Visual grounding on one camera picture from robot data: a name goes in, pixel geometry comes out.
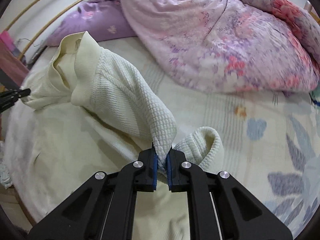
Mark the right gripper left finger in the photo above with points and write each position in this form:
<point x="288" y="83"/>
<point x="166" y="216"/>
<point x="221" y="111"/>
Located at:
<point x="103" y="207"/>

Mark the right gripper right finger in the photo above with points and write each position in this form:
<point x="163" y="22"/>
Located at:
<point x="220" y="207"/>

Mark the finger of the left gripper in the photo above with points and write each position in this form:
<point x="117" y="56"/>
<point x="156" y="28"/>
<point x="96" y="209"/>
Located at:
<point x="10" y="97"/>

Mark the white knit jacket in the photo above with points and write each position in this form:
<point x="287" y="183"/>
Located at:
<point x="92" y="110"/>

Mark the pink red towel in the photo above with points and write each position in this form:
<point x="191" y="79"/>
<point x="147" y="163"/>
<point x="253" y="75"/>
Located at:
<point x="13" y="71"/>

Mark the striped teal pillow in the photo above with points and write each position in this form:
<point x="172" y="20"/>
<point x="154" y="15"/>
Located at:
<point x="315" y="96"/>

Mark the purple floral quilt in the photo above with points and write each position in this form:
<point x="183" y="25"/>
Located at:
<point x="212" y="45"/>

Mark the upper wooden rail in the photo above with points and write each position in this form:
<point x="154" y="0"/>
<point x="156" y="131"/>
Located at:
<point x="21" y="14"/>

